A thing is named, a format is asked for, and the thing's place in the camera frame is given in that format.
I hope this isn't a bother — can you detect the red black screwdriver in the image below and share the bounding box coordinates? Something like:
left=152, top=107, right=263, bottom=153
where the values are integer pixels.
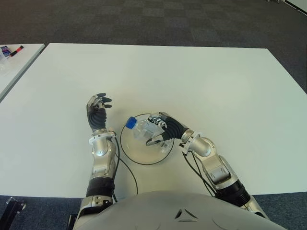
left=9, top=45, right=24, bottom=58

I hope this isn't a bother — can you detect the white side table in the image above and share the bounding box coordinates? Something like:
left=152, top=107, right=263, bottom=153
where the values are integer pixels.
left=0, top=43, right=46, bottom=103

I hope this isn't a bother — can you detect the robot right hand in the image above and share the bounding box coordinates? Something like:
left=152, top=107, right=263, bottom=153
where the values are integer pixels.
left=145, top=111, right=188, bottom=146

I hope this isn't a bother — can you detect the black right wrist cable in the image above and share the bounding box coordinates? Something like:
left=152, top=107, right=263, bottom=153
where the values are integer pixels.
left=182, top=150, right=218, bottom=197

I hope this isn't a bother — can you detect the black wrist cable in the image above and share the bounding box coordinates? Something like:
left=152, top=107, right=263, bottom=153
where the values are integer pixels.
left=111, top=134, right=140, bottom=201
left=182, top=150, right=218, bottom=197

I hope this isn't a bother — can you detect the white panel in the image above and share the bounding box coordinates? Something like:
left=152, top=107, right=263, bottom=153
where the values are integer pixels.
left=284, top=0, right=307, bottom=12

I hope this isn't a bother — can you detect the black metal stand foot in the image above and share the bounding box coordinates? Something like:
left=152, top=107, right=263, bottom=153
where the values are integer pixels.
left=6, top=196, right=26, bottom=216

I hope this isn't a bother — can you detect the blue white packet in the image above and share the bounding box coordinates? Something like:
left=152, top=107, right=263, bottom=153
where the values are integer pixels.
left=0, top=45, right=12, bottom=58

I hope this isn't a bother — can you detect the white plate black rim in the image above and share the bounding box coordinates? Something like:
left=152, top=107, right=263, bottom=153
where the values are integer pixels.
left=119, top=113, right=175, bottom=165

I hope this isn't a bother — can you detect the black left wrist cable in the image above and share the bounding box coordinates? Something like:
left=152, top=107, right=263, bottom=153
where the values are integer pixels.
left=111, top=134, right=140, bottom=201

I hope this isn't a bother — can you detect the clear water bottle blue cap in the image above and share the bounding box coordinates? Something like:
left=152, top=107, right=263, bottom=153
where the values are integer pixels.
left=126, top=115, right=174, bottom=155

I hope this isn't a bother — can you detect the grey robot torso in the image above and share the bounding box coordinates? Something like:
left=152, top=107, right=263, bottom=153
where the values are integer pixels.
left=76, top=191, right=286, bottom=230

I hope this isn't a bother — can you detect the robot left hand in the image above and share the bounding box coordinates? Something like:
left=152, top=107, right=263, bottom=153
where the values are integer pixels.
left=85, top=92, right=113, bottom=132

